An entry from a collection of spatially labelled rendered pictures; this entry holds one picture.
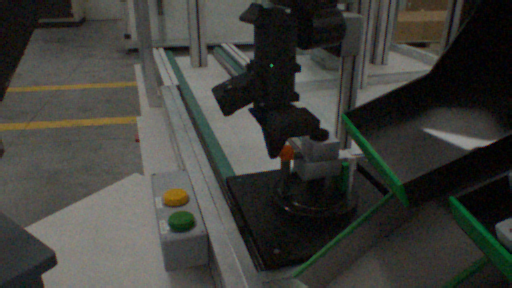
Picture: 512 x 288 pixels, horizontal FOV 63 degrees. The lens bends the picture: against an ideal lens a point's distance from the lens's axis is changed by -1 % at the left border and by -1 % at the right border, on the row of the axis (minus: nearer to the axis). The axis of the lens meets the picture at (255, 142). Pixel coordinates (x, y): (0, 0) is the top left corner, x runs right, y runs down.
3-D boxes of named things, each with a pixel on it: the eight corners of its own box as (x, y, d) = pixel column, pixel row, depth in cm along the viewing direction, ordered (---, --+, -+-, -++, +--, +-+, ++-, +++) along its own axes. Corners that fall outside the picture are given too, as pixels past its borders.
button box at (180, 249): (165, 273, 64) (161, 240, 62) (153, 200, 82) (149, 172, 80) (210, 264, 66) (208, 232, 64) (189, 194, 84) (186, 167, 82)
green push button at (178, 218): (170, 238, 64) (169, 227, 63) (167, 222, 67) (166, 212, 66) (197, 233, 65) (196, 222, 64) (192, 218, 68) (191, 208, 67)
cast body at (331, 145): (303, 181, 65) (305, 139, 62) (292, 168, 68) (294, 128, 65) (352, 173, 67) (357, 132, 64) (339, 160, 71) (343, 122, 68)
